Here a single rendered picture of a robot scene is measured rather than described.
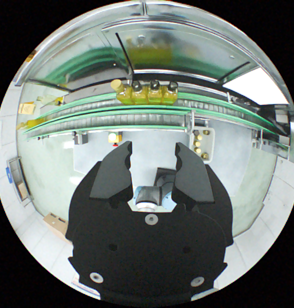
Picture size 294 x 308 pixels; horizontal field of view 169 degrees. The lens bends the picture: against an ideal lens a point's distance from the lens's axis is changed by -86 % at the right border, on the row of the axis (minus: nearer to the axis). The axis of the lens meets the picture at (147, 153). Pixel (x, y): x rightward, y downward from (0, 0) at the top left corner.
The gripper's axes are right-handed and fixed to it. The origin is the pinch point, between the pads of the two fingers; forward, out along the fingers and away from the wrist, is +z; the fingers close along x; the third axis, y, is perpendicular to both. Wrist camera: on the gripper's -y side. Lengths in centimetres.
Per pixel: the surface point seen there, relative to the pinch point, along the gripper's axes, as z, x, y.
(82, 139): 47, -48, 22
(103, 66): 37.8, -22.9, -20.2
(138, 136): 54, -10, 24
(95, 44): 21.2, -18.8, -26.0
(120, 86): 22.7, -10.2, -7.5
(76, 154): 50, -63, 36
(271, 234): -100, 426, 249
